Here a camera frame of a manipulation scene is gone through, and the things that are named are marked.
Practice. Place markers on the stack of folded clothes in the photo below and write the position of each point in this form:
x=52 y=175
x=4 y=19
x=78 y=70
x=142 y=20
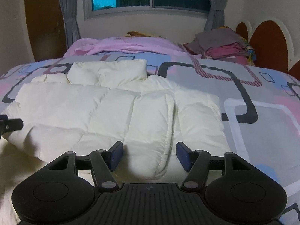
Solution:
x=222 y=44

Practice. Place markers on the brown wooden door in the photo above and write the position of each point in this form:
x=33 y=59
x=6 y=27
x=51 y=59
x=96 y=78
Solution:
x=45 y=27

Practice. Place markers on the left grey curtain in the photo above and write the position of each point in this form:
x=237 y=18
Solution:
x=69 y=12

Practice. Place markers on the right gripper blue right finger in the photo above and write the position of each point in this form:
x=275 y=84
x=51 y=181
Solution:
x=195 y=163

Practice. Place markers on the yellow patterned cloth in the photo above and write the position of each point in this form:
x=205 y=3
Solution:
x=139 y=34

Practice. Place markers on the white puffer jacket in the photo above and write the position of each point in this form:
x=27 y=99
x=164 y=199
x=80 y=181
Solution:
x=95 y=105

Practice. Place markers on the red white headboard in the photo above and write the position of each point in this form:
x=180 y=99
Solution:
x=272 y=44

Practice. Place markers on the right grey curtain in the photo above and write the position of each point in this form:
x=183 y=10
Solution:
x=216 y=15

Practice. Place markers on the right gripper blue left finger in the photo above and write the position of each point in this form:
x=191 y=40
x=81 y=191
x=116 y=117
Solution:
x=103 y=163

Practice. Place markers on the pink blanket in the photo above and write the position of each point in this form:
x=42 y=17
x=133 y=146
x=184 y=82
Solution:
x=88 y=46

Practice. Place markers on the grey curtain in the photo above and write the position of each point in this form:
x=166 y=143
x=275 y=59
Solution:
x=216 y=15
x=69 y=12

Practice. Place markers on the patterned grey pink bedsheet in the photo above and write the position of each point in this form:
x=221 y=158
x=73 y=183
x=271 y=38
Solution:
x=260 y=107

